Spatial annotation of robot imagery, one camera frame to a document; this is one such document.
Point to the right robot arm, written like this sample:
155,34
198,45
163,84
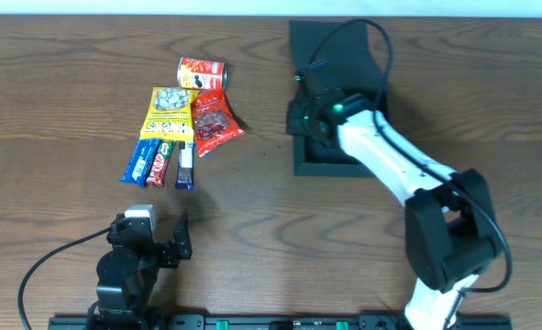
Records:
451,235

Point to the red Hacks candy bag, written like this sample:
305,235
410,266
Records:
213,122

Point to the dark blue chocolate bar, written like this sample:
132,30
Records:
185,172

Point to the red Pringles can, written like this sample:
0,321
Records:
206,75

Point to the black gift box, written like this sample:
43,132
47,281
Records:
330,65

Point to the red KitKat bar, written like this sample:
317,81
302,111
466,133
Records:
161,162

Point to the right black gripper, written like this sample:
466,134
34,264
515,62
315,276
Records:
304,115

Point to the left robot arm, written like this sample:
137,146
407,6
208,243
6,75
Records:
128,273

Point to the yellow Hacks candy bag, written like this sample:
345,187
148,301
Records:
170,115

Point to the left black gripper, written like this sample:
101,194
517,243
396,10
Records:
161,250

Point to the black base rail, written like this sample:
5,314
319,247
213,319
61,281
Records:
199,322

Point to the blue snack bar wrapper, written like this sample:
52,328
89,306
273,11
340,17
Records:
137,170

